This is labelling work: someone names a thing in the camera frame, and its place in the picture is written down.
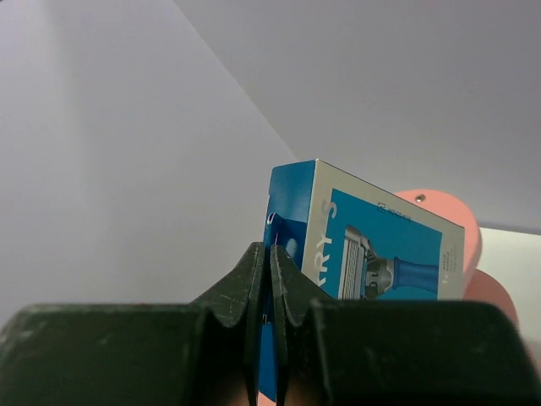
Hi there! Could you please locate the pink three-tier wooden shelf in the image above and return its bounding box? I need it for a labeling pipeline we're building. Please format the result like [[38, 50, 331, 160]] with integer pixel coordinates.
[[255, 189, 519, 406]]

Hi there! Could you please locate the blue Harry's razor box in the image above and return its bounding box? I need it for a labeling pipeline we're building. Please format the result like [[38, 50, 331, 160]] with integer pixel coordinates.
[[260, 160, 464, 400]]

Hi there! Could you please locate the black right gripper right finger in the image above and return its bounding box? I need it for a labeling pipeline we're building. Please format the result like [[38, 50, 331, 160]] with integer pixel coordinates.
[[270, 246, 540, 405]]

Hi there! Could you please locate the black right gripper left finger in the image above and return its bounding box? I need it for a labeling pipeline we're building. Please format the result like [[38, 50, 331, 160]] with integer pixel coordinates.
[[1, 243, 265, 405]]

